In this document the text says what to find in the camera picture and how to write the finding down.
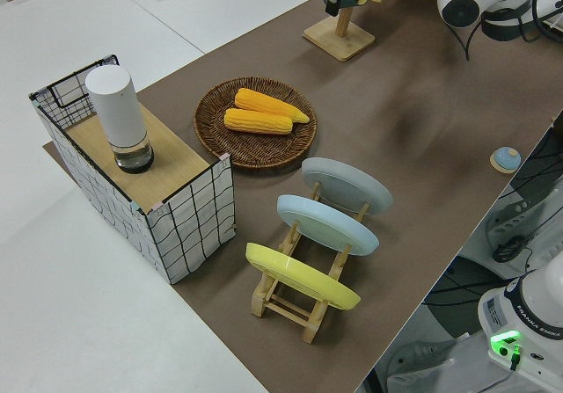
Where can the brown table mat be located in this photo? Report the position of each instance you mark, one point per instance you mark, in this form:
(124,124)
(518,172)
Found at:
(396,103)

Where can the yellow plate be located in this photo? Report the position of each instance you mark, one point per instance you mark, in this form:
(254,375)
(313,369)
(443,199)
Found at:
(299,274)

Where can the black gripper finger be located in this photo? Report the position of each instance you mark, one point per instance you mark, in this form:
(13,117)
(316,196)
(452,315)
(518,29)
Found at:
(329,6)
(336,7)

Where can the round wicker basket tray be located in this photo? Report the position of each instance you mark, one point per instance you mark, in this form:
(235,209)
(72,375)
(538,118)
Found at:
(264,151)

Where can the light blue plate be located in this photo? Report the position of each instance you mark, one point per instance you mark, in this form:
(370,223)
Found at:
(325,226)

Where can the yellow corn cob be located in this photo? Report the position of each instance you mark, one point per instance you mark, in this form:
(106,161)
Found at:
(257,122)
(264,102)

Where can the grey plate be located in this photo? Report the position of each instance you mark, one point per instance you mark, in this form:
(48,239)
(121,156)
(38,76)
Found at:
(343,182)

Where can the wooden plate rack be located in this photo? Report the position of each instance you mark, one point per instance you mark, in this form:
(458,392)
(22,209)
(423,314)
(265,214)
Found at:
(310,325)

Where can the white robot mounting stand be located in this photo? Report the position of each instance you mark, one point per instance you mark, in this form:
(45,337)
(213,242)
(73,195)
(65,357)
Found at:
(440,366)

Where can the wooden mug tree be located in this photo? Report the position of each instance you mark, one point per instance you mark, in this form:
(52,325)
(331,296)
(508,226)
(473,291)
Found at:
(338,41)

